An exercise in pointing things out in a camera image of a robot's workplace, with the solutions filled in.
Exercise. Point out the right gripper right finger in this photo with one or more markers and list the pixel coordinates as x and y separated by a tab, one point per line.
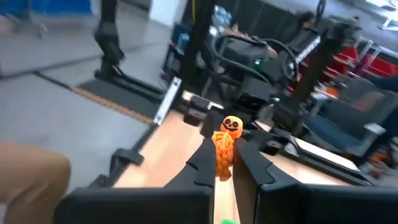
311	207

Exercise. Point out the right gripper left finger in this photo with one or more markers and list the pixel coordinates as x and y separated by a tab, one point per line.
140	207

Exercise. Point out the orange plastic skeleton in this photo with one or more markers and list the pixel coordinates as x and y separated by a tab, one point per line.
225	149

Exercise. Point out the grey mesh office chair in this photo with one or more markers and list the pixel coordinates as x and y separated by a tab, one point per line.
351	124

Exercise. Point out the black floor mat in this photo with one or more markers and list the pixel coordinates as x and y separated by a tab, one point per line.
124	99

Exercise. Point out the person's leg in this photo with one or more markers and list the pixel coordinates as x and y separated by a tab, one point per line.
28	183

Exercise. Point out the red plastic bin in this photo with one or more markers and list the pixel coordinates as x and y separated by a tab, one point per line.
376	63

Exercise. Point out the black frame clamp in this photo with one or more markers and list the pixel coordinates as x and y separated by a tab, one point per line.
126	157

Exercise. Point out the silver aluminium bracket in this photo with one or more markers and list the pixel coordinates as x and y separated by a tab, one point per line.
168	99

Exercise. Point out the black table edge camera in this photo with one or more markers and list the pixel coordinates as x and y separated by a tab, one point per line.
199	109

